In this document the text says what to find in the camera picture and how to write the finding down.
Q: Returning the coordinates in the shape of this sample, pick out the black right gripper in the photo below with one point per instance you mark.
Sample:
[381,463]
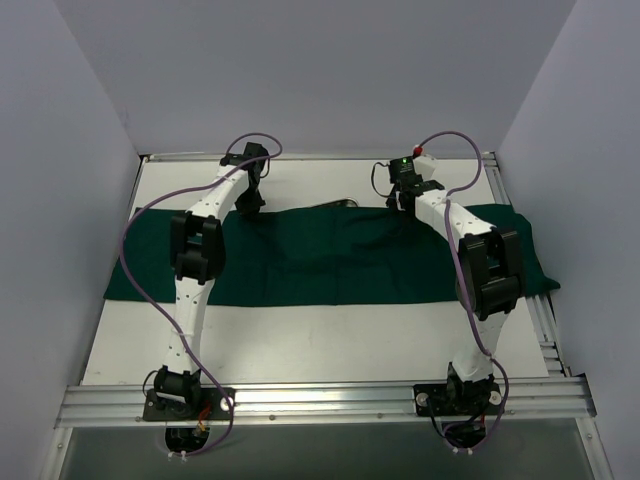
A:
[396,197]

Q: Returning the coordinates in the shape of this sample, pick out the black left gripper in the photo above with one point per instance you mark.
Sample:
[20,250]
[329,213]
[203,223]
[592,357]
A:
[251,201]

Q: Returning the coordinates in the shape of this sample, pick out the dark green surgical cloth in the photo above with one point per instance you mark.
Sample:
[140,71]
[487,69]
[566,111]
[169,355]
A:
[324,256]

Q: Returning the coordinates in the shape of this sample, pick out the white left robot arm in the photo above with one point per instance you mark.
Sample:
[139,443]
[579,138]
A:
[198,257]

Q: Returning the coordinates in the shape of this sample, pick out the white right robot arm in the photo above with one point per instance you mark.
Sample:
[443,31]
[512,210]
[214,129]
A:
[488,264]

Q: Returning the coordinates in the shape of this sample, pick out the stainless steel instrument tray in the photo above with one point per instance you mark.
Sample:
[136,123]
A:
[340,203]

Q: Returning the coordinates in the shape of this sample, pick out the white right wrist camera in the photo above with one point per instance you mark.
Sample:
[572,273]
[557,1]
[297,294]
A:
[424,164]

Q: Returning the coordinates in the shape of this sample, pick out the aluminium back frame rail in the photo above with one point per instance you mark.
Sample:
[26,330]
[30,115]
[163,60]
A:
[204,156]

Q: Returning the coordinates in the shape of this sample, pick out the aluminium frame rail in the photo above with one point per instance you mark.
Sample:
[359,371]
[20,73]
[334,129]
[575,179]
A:
[204,156]
[321,403]

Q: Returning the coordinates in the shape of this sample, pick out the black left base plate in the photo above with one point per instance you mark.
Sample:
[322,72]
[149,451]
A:
[208,404]

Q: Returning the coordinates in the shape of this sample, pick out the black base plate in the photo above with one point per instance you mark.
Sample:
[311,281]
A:
[208,404]
[440,400]

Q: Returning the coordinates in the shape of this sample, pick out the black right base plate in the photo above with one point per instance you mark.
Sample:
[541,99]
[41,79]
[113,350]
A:
[440,400]

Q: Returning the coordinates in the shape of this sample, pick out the aluminium front frame rail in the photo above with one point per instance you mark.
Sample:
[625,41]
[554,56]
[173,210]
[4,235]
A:
[321,403]

